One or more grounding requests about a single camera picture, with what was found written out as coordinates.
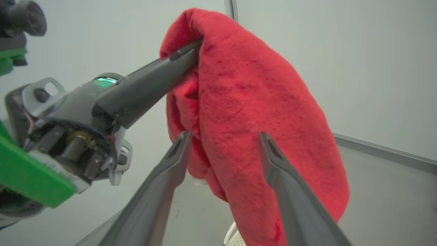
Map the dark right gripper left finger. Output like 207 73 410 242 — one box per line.
98 131 193 246

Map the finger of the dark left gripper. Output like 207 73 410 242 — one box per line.
91 40 202 129

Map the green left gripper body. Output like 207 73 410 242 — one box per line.
0 73 133 208

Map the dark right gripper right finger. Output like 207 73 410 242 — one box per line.
258 132 352 246

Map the red fleece garment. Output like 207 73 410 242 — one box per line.
159 8 350 246

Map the white plastic laundry basket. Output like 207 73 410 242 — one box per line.
224 221 246 246

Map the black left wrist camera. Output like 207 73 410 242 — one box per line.
0 0 47 52

